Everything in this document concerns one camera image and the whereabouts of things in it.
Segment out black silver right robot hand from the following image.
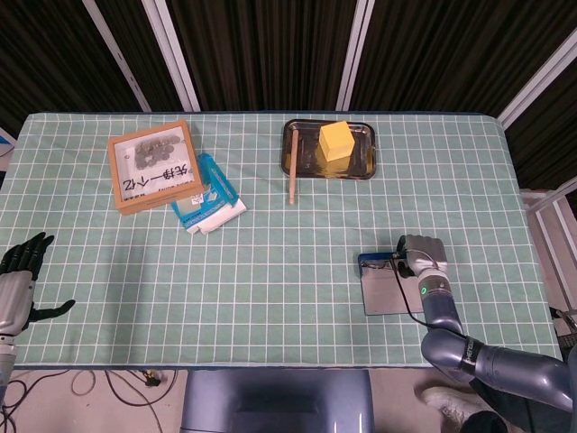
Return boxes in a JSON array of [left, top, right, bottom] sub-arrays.
[[394, 234, 450, 279]]

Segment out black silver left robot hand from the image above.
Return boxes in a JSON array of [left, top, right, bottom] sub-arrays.
[[0, 231, 77, 337]]

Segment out black-rimmed eyeglasses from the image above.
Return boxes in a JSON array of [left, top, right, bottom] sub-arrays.
[[362, 255, 407, 274]]

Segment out blue tin box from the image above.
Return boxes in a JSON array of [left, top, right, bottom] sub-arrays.
[[357, 250, 427, 317]]

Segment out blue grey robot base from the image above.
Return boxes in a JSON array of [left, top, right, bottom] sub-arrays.
[[179, 369, 376, 433]]

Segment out wooden framed box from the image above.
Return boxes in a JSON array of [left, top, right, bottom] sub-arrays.
[[106, 120, 205, 217]]

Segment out white metal rack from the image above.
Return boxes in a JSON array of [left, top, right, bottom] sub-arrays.
[[520, 180, 577, 308]]

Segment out yellow cube block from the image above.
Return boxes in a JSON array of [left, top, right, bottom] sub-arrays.
[[318, 120, 355, 161]]

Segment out white shoe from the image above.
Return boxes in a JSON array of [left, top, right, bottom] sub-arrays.
[[419, 385, 495, 433]]

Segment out shiny metal tray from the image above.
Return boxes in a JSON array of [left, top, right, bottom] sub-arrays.
[[280, 118, 378, 181]]

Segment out wooden stick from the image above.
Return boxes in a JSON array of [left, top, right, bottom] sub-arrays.
[[288, 130, 300, 206]]

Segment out blue white sign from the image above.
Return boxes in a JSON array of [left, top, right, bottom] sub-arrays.
[[0, 128, 17, 159]]

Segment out black trouser leg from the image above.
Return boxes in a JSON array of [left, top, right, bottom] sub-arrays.
[[460, 409, 513, 433]]

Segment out green checked tablecloth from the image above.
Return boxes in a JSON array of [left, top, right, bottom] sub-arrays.
[[0, 112, 567, 369]]

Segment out blue white paper package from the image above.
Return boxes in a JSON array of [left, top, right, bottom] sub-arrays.
[[169, 152, 248, 236]]

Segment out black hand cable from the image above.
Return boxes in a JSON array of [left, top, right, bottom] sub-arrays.
[[390, 253, 436, 327]]

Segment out thin dark floor cable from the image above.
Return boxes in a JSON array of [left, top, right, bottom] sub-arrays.
[[0, 378, 31, 433]]

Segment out black looped floor cable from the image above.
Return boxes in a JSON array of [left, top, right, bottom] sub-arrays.
[[71, 369, 179, 410]]

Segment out slanted white frame beam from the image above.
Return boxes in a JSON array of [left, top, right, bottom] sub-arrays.
[[495, 39, 577, 128]]

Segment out thin white frame post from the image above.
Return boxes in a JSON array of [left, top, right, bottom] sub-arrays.
[[83, 0, 152, 112]]

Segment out double white frame post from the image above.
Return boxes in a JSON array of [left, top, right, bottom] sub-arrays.
[[142, 0, 202, 112]]

